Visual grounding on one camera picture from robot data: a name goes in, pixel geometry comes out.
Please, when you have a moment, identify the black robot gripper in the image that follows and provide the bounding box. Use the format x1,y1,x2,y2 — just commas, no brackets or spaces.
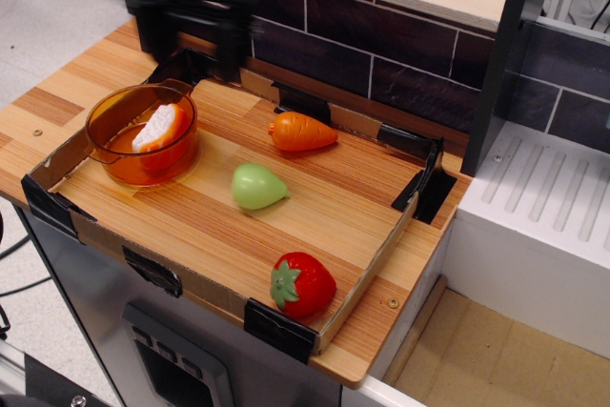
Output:
125,0,257,83

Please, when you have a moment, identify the salmon sushi toy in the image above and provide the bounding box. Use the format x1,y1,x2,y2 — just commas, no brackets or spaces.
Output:
132,103,189,153

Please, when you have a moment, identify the orange transparent plastic pot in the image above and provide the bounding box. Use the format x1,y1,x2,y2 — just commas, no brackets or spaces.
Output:
85,79,198,187

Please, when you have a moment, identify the cardboard fence with black tape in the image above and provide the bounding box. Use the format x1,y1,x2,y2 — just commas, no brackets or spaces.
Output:
22,50,468,377

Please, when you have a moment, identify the orange toy carrot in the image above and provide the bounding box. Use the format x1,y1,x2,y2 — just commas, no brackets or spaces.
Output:
268,112,338,153

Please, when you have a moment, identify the green toy pear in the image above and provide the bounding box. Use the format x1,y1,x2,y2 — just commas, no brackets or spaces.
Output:
232,163,290,210

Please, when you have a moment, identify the red toy strawberry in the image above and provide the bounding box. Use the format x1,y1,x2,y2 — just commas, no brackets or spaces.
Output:
270,252,336,318

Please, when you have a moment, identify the grey toy oven front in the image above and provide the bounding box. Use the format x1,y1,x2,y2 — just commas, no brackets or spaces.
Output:
121,302,234,407

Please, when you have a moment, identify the white toy sink drainboard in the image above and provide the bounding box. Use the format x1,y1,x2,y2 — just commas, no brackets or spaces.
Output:
442,123,609,356

